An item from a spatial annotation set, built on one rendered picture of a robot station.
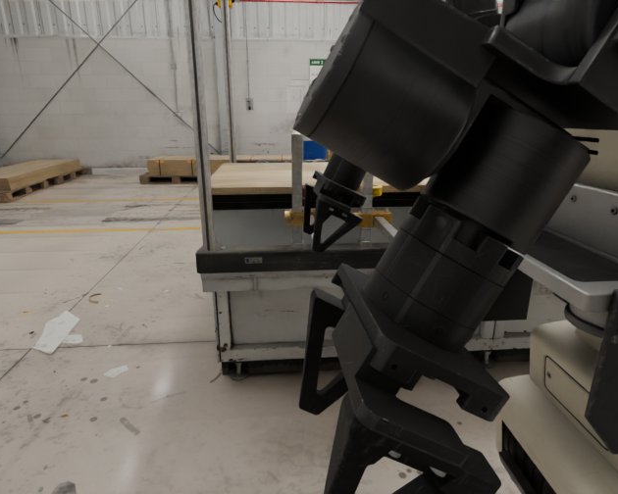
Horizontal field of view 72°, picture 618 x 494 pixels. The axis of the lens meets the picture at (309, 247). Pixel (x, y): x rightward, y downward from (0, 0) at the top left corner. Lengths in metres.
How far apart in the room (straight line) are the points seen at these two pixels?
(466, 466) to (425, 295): 0.07
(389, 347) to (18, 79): 9.67
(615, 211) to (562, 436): 0.28
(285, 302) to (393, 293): 1.71
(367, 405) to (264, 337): 1.83
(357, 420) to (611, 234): 0.40
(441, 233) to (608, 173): 0.38
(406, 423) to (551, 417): 0.50
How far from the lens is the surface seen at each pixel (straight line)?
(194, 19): 1.51
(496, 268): 0.20
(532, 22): 0.23
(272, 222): 1.75
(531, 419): 0.66
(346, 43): 0.17
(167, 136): 8.88
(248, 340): 1.99
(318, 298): 0.27
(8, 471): 1.95
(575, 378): 0.62
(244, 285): 1.63
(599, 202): 0.53
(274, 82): 8.65
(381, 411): 0.17
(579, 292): 0.41
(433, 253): 0.20
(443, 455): 0.18
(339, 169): 0.62
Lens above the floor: 1.18
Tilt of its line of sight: 18 degrees down
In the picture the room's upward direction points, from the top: straight up
